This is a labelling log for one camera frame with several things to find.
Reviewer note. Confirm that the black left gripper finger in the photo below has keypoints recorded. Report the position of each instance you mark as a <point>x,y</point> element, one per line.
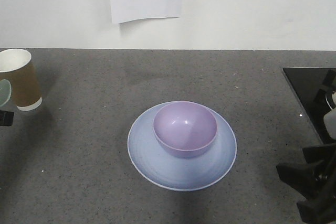
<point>6,118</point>

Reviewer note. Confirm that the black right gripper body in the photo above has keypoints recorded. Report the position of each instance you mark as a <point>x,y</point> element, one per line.
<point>315,180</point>

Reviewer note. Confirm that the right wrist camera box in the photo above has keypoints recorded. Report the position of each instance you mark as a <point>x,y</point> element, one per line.
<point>330,123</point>

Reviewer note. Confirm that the purple plastic bowl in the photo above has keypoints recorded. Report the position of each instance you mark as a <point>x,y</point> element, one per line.
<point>185,129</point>

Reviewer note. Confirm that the black gas stove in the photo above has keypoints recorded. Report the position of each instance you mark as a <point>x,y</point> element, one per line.
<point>311,85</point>

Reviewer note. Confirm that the light green plastic spoon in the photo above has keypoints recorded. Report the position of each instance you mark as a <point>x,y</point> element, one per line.
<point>5,92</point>

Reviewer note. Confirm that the light blue plate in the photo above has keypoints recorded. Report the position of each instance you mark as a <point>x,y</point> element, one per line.
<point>175,173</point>

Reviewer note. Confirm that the brown paper cup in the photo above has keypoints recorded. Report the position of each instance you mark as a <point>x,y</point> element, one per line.
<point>17,67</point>

